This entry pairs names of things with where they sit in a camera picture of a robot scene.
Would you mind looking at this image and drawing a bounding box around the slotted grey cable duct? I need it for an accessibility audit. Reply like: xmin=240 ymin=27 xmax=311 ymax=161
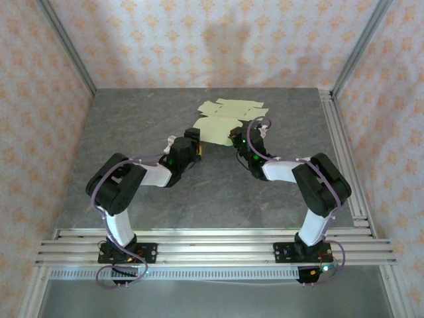
xmin=49 ymin=268 xmax=301 ymax=280

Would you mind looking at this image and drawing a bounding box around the aluminium frame post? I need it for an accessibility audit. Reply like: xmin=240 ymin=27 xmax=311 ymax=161
xmin=36 ymin=0 xmax=97 ymax=97
xmin=331 ymin=0 xmax=395 ymax=97

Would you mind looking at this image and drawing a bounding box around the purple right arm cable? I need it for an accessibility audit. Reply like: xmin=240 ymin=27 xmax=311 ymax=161
xmin=246 ymin=116 xmax=348 ymax=286

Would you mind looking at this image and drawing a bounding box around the aluminium side rail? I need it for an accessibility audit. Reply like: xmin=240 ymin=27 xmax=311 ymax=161
xmin=319 ymin=89 xmax=378 ymax=230

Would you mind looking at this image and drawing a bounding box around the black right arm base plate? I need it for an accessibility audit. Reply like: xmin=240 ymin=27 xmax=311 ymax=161
xmin=273 ymin=242 xmax=334 ymax=265

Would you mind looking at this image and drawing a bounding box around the aluminium mounting rail beam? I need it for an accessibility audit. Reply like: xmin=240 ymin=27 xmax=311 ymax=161
xmin=34 ymin=227 xmax=397 ymax=266

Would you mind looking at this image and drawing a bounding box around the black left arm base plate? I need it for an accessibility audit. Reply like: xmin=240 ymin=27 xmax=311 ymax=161
xmin=97 ymin=242 xmax=158 ymax=265

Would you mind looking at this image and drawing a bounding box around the light green paper box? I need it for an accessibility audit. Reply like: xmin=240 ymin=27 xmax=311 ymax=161
xmin=191 ymin=97 xmax=271 ymax=147

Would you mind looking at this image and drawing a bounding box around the black controller board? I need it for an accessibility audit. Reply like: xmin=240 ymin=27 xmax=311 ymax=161
xmin=297 ymin=264 xmax=334 ymax=286

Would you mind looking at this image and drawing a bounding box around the aluminium frame leg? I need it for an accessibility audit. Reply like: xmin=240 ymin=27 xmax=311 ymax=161
xmin=380 ymin=264 xmax=409 ymax=318
xmin=19 ymin=264 xmax=51 ymax=318

